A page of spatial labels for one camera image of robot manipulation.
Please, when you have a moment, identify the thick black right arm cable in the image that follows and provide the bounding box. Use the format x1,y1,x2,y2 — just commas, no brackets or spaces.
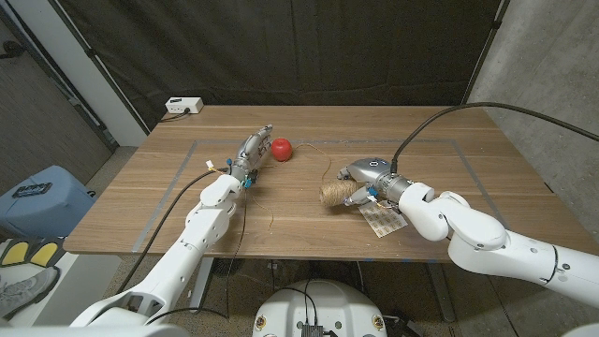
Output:
390,101,599,174

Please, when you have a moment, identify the grey tape outline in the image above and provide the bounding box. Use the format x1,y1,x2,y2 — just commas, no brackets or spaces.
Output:
133,139,509,252

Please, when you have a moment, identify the grey sneaker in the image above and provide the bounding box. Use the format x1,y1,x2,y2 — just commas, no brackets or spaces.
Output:
0,265,61,320

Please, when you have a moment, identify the black backdrop stand pole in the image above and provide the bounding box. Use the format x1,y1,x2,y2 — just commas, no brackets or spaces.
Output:
46,0,152,136
461,0,511,108

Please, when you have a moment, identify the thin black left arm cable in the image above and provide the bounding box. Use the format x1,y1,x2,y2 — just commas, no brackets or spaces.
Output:
144,185,249,325

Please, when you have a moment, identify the yellow foot pedal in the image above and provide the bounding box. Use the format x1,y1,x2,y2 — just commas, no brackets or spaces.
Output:
28,238,65,268
0,239,32,268

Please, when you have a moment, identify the black door frame rail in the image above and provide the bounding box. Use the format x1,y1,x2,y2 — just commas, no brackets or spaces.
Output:
0,4,119,154

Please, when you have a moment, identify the metal table leg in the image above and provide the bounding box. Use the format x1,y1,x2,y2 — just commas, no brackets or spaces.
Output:
426,261,458,324
188,256,215,315

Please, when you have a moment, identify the sticker sheet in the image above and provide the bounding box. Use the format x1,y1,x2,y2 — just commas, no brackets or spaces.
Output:
358,199,409,239

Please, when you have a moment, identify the black power strip cable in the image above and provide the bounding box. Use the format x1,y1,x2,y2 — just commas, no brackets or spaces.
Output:
158,108,192,124

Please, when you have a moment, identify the black door handle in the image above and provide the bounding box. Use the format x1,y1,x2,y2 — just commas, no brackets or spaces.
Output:
0,40,27,60

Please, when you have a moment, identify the jute twine spool with strand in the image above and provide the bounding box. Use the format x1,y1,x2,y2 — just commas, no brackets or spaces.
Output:
247,142,365,231

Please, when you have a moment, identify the white power strip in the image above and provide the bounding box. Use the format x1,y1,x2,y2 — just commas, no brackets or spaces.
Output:
165,96,204,115

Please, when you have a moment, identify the black torso cable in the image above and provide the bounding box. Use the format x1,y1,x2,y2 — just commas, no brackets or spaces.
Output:
275,279,319,327

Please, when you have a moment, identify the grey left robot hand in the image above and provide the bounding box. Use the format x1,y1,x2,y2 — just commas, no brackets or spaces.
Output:
228,124,274,185

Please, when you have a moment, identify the blue plastic bin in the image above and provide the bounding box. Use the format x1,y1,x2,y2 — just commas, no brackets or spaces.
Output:
0,165,97,240

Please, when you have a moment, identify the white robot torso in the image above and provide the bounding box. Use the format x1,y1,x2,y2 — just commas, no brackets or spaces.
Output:
252,279,388,337

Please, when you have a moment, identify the red ball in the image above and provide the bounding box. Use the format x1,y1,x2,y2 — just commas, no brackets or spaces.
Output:
270,138,294,163

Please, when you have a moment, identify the black backdrop curtain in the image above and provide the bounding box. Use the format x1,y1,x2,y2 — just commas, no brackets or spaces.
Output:
49,0,509,132

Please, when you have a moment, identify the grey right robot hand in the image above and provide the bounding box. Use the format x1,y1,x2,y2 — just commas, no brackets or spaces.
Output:
336,157,414,208

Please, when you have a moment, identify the black round ribbed object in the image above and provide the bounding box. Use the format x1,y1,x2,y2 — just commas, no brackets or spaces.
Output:
212,256,245,278

